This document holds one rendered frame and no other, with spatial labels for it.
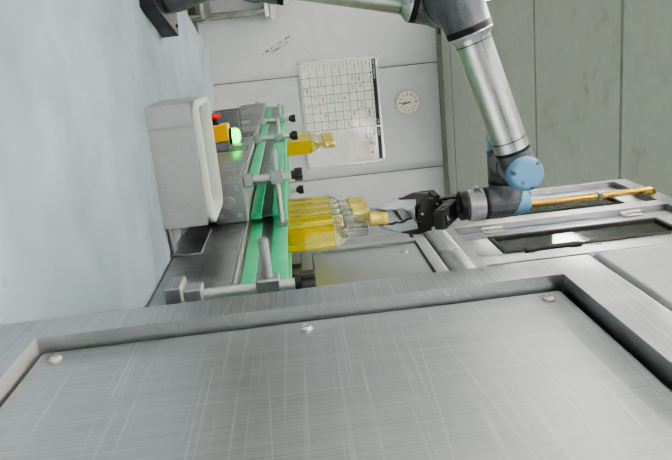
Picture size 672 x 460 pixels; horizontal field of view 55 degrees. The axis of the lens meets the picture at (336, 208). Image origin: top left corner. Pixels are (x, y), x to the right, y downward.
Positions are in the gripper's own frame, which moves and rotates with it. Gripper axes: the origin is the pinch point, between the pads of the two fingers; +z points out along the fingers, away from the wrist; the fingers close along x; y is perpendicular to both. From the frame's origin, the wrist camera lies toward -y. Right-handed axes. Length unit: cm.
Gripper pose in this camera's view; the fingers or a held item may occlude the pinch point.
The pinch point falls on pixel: (383, 217)
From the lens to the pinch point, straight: 151.1
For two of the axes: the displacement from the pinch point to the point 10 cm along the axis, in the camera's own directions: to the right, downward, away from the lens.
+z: -9.9, 1.2, -0.4
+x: -1.0, -9.6, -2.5
